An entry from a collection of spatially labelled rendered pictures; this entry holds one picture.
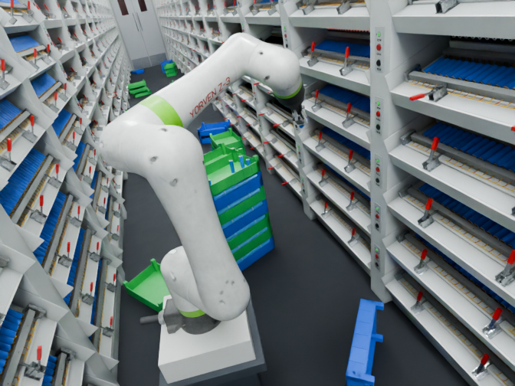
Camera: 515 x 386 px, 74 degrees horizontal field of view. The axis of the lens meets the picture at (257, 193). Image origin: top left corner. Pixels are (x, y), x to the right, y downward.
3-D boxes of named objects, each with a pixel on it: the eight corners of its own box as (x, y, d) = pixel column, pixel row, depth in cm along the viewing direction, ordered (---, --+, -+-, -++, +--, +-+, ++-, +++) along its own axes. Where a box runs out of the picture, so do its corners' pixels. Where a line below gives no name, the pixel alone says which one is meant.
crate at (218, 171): (210, 198, 149) (205, 182, 145) (187, 185, 163) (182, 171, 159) (260, 170, 164) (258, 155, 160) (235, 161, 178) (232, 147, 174)
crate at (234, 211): (218, 227, 157) (214, 213, 153) (195, 213, 171) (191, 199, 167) (266, 198, 172) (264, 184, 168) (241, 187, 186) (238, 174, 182)
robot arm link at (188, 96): (188, 141, 86) (178, 106, 77) (155, 122, 90) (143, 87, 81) (269, 68, 103) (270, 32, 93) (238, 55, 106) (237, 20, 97)
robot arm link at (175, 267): (200, 330, 96) (181, 281, 86) (168, 306, 106) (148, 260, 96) (232, 299, 104) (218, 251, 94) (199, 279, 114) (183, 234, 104)
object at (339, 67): (374, 97, 110) (360, 59, 102) (297, 72, 161) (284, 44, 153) (426, 61, 110) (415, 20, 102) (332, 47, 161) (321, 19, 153)
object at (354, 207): (374, 241, 139) (363, 219, 132) (309, 181, 190) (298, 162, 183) (414, 212, 139) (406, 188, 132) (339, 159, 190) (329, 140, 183)
